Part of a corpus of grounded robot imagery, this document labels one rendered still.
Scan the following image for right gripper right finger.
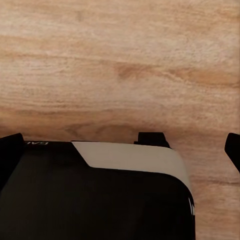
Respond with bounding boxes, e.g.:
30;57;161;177
224;132;240;172

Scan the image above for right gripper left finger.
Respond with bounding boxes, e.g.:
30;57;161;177
0;133;26;192

